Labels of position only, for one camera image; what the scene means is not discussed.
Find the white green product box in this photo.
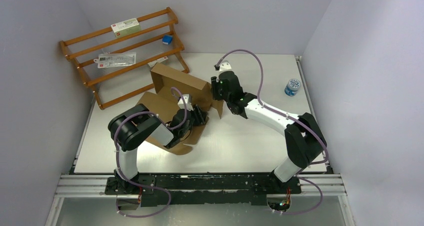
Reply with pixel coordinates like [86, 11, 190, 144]
[110, 18, 141, 38]

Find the clear blister pack card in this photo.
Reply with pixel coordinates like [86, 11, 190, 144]
[93, 52, 137, 69]

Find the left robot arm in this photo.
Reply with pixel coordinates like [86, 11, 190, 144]
[106, 104, 208, 194]

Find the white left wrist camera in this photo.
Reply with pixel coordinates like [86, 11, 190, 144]
[177, 94, 194, 111]

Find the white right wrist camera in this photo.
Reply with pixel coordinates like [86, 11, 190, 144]
[214, 61, 232, 74]

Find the wooden tiered rack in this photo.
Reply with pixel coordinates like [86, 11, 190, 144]
[59, 7, 190, 110]

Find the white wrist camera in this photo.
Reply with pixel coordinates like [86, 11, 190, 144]
[177, 94, 194, 111]
[214, 61, 232, 74]

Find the small white grey box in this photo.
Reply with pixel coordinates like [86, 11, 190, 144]
[148, 56, 170, 68]

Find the small blue cube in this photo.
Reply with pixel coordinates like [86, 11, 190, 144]
[162, 35, 173, 45]

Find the blue white lidded jar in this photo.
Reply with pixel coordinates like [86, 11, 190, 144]
[284, 78, 302, 96]

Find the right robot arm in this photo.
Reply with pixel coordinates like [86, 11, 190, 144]
[210, 71, 327, 193]

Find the brown cardboard box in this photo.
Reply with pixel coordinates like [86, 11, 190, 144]
[138, 63, 224, 155]

